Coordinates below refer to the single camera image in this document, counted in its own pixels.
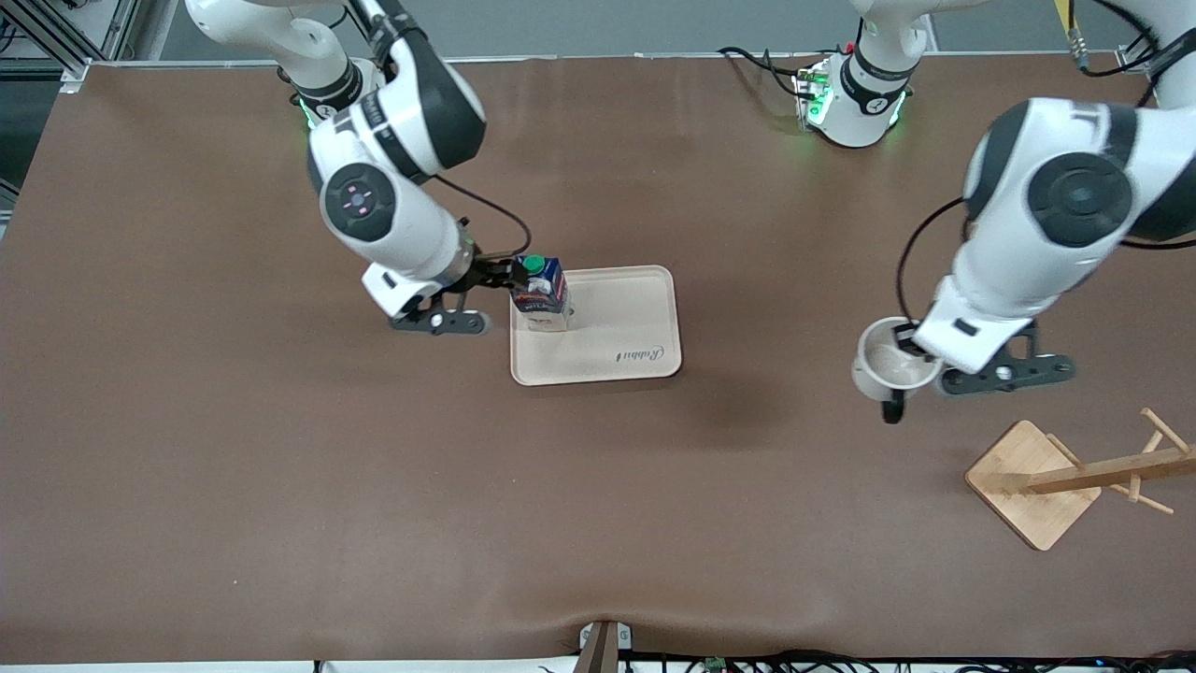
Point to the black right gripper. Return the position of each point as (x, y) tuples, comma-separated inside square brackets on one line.
[(491, 269)]

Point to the blue milk carton green cap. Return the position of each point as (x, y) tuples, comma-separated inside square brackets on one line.
[(542, 294)]

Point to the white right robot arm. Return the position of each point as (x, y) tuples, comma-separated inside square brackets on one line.
[(402, 215)]

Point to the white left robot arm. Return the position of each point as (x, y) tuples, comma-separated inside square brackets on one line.
[(1028, 252)]

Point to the wooden cup rack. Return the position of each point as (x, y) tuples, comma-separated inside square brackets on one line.
[(1032, 486)]

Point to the beige plastic tray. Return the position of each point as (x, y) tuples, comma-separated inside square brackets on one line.
[(607, 322)]

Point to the metal table edge bracket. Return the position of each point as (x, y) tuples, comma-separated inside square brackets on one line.
[(603, 647)]

